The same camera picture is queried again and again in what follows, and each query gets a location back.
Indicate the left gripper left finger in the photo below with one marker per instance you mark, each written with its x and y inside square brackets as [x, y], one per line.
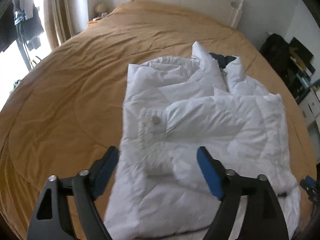
[51, 217]

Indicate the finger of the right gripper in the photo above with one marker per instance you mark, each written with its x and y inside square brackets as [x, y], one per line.
[311, 187]

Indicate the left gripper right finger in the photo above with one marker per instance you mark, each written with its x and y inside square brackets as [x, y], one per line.
[263, 218]

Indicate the white quilted puffer jacket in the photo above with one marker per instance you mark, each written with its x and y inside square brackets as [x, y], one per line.
[175, 105]

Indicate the dark hanging clothes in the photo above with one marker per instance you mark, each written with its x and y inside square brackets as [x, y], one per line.
[21, 22]

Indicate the white dressing table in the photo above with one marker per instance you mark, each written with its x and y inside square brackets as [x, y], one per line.
[309, 106]

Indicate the mustard yellow bedspread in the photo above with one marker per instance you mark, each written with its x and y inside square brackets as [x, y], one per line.
[67, 111]

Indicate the black computer monitor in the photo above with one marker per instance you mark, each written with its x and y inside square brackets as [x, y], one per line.
[300, 53]

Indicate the black backpack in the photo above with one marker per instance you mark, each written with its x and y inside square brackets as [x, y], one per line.
[276, 51]

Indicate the beige window curtain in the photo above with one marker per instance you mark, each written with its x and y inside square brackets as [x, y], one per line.
[57, 22]

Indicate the small round bedside lamp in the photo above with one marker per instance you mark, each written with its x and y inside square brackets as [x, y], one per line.
[100, 8]

